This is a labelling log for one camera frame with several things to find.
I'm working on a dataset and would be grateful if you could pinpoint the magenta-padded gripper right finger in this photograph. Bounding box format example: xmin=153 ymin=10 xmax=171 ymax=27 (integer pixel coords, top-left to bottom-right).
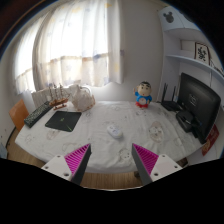
xmin=131 ymin=143 xmax=184 ymax=187

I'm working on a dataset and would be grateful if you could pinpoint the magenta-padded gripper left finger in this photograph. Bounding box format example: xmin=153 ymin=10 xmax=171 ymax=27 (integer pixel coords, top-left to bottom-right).
xmin=41 ymin=143 xmax=92 ymax=186

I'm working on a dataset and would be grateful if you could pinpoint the white cartoon-print computer mouse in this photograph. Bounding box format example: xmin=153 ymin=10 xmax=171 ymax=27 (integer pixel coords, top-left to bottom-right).
xmin=106 ymin=124 xmax=124 ymax=140

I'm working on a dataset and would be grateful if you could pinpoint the black mouse pad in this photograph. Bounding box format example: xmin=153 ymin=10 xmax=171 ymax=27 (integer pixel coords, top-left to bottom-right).
xmin=44 ymin=110 xmax=83 ymax=133

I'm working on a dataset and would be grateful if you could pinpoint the white printed tablecloth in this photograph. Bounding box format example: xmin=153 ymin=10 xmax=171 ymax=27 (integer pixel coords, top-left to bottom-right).
xmin=14 ymin=100 xmax=204 ymax=175

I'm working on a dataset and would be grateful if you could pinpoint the black box device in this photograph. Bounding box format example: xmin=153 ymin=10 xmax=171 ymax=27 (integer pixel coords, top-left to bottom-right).
xmin=175 ymin=109 xmax=196 ymax=133

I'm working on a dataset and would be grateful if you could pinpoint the red packet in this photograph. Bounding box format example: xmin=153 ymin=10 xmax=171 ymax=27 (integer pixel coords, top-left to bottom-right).
xmin=200 ymin=124 xmax=220 ymax=157

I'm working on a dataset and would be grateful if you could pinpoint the black keyboard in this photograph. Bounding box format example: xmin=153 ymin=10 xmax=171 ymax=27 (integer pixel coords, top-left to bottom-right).
xmin=23 ymin=100 xmax=54 ymax=129

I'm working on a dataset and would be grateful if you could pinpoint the black router with antennas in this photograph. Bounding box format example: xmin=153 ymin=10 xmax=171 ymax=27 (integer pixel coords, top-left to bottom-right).
xmin=161 ymin=82 xmax=183 ymax=112

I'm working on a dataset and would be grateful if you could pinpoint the wooden model sailing ship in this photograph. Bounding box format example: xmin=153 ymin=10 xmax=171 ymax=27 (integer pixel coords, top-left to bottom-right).
xmin=47 ymin=82 xmax=70 ymax=111

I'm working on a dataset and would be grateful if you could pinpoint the orange wooden chair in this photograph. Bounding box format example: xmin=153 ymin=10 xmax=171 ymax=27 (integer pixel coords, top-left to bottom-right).
xmin=8 ymin=99 xmax=30 ymax=132

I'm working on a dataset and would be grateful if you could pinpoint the large white conch shell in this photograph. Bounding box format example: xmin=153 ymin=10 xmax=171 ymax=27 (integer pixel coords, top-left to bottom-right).
xmin=68 ymin=83 xmax=96 ymax=113

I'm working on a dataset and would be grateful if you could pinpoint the black monitor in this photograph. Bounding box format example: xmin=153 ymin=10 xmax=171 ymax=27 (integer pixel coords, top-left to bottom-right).
xmin=177 ymin=72 xmax=222 ymax=145

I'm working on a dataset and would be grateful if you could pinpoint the cartoon boy figurine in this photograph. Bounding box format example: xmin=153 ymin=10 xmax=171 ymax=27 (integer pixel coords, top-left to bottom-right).
xmin=133 ymin=81 xmax=153 ymax=109

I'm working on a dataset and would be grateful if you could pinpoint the white shelf unit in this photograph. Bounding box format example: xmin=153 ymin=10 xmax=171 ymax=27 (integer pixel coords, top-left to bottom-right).
xmin=157 ymin=4 xmax=224 ymax=112

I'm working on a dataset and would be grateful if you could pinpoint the white sheer curtain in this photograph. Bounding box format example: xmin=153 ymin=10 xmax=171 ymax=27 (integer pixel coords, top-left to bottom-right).
xmin=13 ymin=0 xmax=125 ymax=95

